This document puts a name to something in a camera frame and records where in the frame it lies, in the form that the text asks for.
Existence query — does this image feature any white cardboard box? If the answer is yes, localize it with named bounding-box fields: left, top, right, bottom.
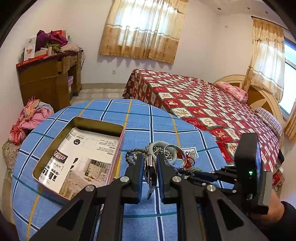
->
left=23, top=35, right=37, bottom=61

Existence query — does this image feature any pale jade bangle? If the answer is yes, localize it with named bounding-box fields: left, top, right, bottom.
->
left=148, top=141, right=177, bottom=161

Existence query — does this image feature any clothes heap on floor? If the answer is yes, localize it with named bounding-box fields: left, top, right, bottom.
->
left=2, top=96, right=54, bottom=170

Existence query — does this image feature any beige centre window curtain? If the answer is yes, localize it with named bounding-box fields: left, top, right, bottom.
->
left=99, top=0, right=188, bottom=64

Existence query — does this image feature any silver wrist watch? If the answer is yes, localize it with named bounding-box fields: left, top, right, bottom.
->
left=144, top=155, right=157, bottom=200

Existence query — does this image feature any pile of clothes on cabinet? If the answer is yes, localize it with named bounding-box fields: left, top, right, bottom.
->
left=35, top=30, right=79, bottom=53

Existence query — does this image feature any pink pillow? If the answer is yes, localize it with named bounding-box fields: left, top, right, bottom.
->
left=215, top=81, right=248, bottom=103

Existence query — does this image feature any person's right hand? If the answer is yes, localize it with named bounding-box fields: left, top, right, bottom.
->
left=250, top=189, right=285, bottom=225

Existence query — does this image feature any brown wooden cabinet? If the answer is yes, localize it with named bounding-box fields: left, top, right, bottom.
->
left=16, top=52, right=82, bottom=111

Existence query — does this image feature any dark blue bead bracelet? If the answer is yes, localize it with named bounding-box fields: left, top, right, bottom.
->
left=177, top=167, right=193, bottom=176

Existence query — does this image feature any red patchwork bed cover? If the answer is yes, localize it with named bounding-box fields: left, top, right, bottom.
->
left=122, top=69, right=281, bottom=172

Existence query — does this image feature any white cloth label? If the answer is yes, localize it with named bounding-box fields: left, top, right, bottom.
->
left=182, top=147, right=199, bottom=159

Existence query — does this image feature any cream wooden headboard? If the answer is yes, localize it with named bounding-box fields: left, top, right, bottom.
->
left=214, top=75, right=284, bottom=130

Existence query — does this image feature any pink metal tin box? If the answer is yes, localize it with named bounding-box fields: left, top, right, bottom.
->
left=32, top=116, right=125, bottom=201

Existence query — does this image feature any blue plaid table cloth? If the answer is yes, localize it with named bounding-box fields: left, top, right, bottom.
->
left=11, top=99, right=226, bottom=240

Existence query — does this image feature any silver metal bangle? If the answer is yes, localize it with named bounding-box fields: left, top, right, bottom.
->
left=163, top=144, right=187, bottom=169

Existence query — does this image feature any small metallic bead string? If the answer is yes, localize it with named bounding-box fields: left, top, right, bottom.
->
left=152, top=145, right=173, bottom=160

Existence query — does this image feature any beige right window curtain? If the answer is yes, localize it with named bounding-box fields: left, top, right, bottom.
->
left=242, top=19, right=285, bottom=102

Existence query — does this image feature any plaid purple pillow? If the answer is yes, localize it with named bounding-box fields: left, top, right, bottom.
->
left=255, top=107, right=283, bottom=139

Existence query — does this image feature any red knot cord charm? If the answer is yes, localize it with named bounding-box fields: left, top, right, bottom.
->
left=184, top=155, right=195, bottom=169

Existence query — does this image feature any beige window curtain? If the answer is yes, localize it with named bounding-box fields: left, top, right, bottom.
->
left=242, top=19, right=285, bottom=102
left=99, top=0, right=188, bottom=64

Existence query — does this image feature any pearl bead necklace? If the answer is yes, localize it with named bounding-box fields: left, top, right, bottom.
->
left=124, top=148, right=149, bottom=166

